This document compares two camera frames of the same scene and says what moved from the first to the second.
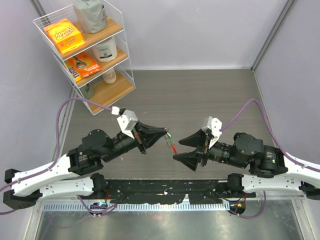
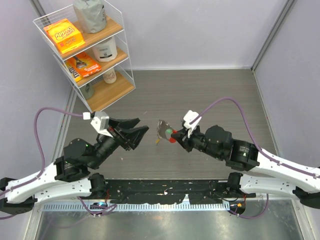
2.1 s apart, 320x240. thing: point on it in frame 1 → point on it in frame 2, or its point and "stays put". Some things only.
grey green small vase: x=87 y=91 stays put
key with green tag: x=169 y=137 → x=169 y=131
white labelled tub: x=106 y=51 stays put
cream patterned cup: x=110 y=76 stays put
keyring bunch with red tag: x=169 y=141 → x=161 y=127
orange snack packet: x=83 y=63 stays put
